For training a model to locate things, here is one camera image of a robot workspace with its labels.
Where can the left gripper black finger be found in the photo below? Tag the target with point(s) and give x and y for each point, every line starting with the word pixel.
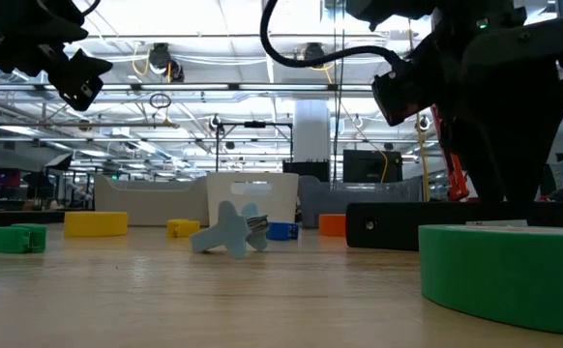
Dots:
pixel 80 79

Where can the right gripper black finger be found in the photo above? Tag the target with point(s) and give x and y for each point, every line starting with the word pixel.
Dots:
pixel 513 121
pixel 458 140

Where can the black stapler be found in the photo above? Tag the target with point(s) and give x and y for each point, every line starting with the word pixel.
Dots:
pixel 407 224

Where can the green tape roll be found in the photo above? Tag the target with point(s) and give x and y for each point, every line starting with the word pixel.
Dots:
pixel 504 275

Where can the yellow tape roll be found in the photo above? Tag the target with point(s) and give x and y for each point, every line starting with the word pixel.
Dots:
pixel 95 224

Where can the orange tape roll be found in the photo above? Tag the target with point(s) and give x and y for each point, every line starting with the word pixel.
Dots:
pixel 332 225

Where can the green stapler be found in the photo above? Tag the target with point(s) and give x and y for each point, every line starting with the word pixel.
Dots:
pixel 6 239

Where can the small yellow stapler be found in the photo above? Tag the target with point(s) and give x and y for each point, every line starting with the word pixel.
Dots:
pixel 182 228

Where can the small blue stapler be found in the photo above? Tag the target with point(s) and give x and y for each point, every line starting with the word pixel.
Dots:
pixel 281 232

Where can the grey-blue staple remover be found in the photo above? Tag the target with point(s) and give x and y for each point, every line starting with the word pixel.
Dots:
pixel 228 232

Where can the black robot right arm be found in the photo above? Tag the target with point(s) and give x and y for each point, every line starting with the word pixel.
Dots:
pixel 388 9

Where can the black screen back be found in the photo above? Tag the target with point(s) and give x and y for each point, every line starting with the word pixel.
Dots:
pixel 371 166

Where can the light grey plastic bin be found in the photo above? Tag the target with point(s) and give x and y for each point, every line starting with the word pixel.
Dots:
pixel 141 208

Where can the dark translucent plastic bin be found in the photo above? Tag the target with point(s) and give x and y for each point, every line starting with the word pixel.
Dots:
pixel 320 203

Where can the black equipment box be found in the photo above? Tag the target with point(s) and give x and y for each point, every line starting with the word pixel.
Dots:
pixel 305 171

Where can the white plastic bin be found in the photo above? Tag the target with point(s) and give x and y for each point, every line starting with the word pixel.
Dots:
pixel 281 203

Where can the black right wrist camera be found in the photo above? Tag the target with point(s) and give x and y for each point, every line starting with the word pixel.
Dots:
pixel 402 96

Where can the black aluminium table frame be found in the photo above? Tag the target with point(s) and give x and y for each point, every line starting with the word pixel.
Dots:
pixel 20 217

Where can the black camera stand frame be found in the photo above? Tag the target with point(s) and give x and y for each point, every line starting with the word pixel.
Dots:
pixel 255 124

